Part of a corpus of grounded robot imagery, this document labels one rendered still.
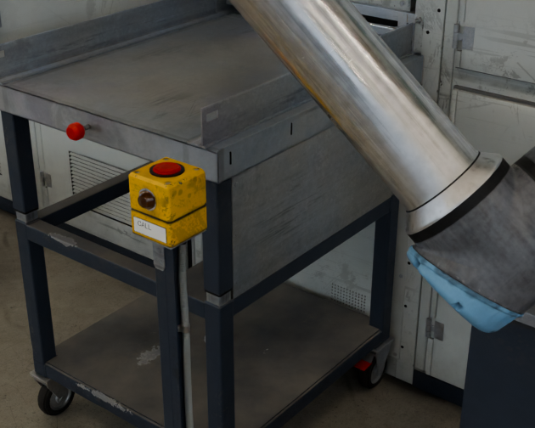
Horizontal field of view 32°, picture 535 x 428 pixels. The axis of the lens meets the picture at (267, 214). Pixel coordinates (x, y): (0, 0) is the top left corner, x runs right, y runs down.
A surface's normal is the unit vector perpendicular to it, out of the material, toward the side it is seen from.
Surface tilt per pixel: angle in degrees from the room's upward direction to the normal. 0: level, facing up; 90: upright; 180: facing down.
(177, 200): 91
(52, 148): 90
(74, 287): 0
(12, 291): 0
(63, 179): 90
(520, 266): 76
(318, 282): 90
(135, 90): 0
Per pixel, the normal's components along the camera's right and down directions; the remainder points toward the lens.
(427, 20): -0.61, 0.35
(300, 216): 0.79, 0.28
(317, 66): -0.40, 0.41
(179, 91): 0.00, -0.90
